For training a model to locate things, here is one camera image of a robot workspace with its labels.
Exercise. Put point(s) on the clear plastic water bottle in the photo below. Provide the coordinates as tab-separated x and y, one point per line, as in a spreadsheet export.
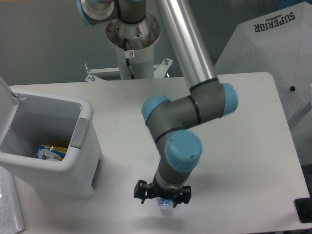
165	206

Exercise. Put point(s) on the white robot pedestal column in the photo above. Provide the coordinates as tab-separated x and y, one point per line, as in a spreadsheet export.
136	64

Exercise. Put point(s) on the white open trash can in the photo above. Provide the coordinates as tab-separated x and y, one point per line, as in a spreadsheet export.
29	119

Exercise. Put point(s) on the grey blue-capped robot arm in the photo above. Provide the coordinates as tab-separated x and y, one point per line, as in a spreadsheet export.
134	32

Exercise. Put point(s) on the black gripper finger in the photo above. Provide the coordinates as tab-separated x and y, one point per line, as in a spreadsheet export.
182	196
143	191

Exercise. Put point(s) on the white Superior umbrella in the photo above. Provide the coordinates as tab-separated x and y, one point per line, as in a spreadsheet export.
279	43

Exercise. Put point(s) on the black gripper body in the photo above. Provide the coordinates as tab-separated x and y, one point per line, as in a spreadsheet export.
172	194

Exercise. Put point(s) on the blue yellow snack packet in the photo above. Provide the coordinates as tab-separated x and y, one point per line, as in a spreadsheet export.
52	152

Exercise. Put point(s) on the black device at edge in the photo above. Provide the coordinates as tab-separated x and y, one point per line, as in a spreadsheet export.
304	209

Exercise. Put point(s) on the white metal base frame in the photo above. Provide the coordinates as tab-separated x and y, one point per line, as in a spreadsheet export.
160	71

